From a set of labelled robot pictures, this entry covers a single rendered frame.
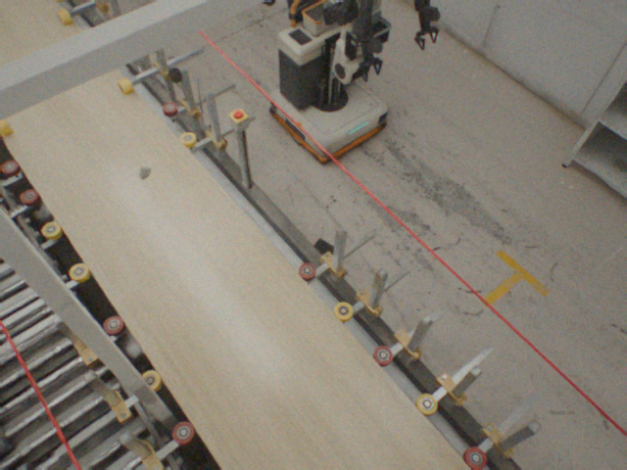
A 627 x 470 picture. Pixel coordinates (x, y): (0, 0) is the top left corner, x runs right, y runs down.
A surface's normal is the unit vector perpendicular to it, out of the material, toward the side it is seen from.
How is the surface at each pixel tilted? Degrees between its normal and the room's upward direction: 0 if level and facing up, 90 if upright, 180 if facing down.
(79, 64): 90
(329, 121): 0
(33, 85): 90
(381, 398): 0
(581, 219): 0
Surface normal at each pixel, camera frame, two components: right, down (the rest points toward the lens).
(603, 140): 0.03, -0.53
